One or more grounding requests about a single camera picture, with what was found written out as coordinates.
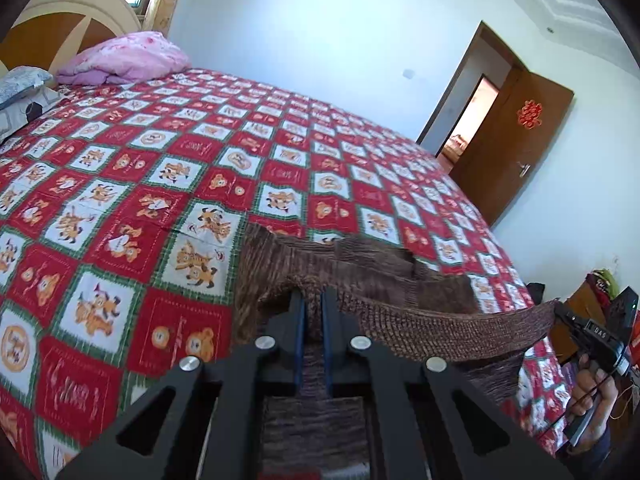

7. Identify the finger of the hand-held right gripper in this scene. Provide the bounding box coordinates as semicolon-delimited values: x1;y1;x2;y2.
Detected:
552;299;583;332

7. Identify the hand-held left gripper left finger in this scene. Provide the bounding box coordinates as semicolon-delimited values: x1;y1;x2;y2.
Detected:
57;289;307;480

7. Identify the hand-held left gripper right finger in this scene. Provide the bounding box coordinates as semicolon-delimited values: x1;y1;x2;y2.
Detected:
321;289;576;480

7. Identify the brown knit sweater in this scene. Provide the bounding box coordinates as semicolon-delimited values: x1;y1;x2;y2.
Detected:
232;222;558;480

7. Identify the person's right forearm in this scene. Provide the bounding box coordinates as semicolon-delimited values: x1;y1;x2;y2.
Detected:
557;427;613;480

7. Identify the person's right hand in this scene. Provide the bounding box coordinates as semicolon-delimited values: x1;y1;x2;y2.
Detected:
567;362;619;453

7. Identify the dark red cloth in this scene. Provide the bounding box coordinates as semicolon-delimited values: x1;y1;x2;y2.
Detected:
586;272;613;306

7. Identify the brown wooden door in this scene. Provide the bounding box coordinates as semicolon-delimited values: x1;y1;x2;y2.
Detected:
450;67;575;228

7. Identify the red paper door decoration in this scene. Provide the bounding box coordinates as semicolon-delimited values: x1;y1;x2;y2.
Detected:
516;100;544;130

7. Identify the red checked printed bedspread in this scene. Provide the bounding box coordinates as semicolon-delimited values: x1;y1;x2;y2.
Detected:
0;67;576;480

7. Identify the pink pillow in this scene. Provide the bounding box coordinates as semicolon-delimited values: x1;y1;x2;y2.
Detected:
55;31;192;86

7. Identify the grey patterned pillow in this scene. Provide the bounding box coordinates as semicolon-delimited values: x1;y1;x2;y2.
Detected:
0;87;68;143

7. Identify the blue-grey floral pillow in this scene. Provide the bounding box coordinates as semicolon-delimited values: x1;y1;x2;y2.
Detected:
0;66;54;111

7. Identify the cream and wood headboard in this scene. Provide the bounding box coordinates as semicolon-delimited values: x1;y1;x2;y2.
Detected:
0;0;143;73

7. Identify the brown door frame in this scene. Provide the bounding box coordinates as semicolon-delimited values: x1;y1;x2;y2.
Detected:
416;21;528;158

